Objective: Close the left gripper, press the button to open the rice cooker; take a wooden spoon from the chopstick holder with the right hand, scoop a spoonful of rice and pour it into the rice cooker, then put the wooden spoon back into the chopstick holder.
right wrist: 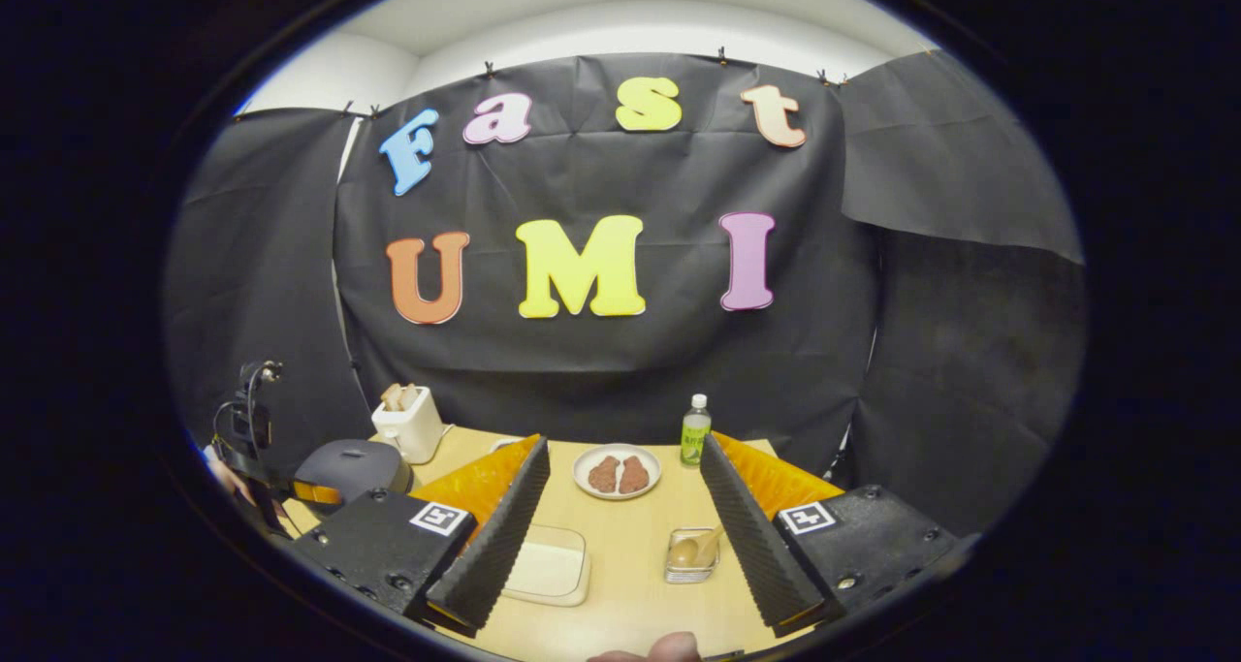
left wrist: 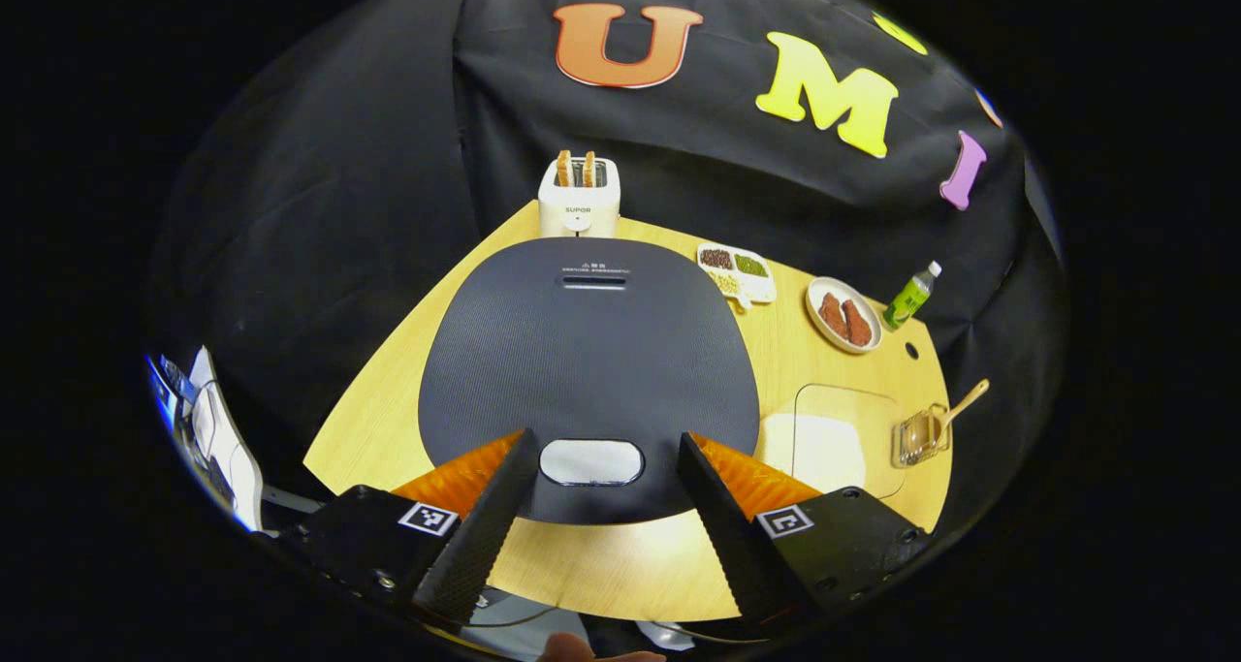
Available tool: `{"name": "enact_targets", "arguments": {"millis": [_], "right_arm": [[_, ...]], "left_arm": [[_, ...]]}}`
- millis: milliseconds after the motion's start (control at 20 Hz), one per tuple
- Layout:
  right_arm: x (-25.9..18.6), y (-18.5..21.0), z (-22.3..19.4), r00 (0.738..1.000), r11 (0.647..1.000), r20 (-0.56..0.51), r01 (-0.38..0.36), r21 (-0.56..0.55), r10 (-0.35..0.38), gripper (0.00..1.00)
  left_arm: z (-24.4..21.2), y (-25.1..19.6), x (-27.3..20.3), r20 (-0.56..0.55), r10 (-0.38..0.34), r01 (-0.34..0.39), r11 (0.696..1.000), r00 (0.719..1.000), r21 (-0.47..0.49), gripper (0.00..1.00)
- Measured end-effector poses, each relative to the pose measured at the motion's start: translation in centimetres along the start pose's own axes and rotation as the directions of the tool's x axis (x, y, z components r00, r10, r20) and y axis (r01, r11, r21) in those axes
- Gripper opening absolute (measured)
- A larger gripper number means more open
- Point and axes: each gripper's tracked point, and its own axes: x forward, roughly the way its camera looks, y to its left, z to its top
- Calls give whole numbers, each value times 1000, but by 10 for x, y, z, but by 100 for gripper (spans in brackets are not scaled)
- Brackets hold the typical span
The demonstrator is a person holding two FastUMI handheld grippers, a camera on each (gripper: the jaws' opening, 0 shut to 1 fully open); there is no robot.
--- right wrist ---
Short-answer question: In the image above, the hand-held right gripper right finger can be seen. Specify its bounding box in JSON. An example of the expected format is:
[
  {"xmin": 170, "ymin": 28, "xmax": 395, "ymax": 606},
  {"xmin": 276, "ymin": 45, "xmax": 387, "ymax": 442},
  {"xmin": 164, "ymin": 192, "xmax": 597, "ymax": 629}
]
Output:
[{"xmin": 698, "ymin": 431, "xmax": 971, "ymax": 639}]

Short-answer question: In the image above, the glass container of rice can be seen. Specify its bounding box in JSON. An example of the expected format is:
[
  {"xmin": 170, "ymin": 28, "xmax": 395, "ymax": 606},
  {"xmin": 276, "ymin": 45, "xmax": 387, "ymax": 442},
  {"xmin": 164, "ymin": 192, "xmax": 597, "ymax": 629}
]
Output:
[{"xmin": 501, "ymin": 524, "xmax": 590, "ymax": 608}]

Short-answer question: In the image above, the white toaster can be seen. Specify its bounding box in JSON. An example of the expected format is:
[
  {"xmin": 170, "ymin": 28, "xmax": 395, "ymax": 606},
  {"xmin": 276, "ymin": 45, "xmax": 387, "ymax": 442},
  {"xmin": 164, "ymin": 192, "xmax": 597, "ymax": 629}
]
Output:
[{"xmin": 371, "ymin": 384, "xmax": 445, "ymax": 465}]

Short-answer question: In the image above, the white round plate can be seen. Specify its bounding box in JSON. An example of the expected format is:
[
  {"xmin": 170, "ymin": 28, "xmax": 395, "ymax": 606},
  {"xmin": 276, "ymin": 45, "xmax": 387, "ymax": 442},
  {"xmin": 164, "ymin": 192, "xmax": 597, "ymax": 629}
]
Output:
[{"xmin": 572, "ymin": 443, "xmax": 662, "ymax": 501}]

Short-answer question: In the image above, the green drink bottle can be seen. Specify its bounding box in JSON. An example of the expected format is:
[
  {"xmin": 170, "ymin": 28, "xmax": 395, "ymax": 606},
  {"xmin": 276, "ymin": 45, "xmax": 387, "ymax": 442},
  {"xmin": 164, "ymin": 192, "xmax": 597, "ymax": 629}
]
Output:
[{"xmin": 680, "ymin": 394, "xmax": 713, "ymax": 467}]

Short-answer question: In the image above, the silver black rice cooker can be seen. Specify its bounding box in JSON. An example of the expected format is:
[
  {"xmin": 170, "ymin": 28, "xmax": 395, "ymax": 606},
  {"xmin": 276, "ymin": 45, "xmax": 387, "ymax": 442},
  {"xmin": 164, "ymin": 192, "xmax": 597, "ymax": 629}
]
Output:
[{"xmin": 291, "ymin": 438, "xmax": 415, "ymax": 513}]

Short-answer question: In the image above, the clear wire chopstick holder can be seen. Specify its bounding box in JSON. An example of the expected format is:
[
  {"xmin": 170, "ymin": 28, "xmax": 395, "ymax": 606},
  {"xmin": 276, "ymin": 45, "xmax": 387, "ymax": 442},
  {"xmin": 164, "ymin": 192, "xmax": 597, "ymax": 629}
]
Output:
[{"xmin": 664, "ymin": 526, "xmax": 721, "ymax": 584}]

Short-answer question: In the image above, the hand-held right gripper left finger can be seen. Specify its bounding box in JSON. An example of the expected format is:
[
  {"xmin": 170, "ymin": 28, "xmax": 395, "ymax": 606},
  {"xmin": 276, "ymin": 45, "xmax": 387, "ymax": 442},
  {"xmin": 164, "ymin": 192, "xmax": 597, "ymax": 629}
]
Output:
[{"xmin": 291, "ymin": 434, "xmax": 552, "ymax": 639}]

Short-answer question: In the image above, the wooden spoon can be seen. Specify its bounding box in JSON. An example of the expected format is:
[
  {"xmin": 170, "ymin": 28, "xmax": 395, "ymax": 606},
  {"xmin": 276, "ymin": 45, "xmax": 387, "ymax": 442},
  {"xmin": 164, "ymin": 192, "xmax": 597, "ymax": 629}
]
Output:
[{"xmin": 667, "ymin": 529, "xmax": 721, "ymax": 568}]

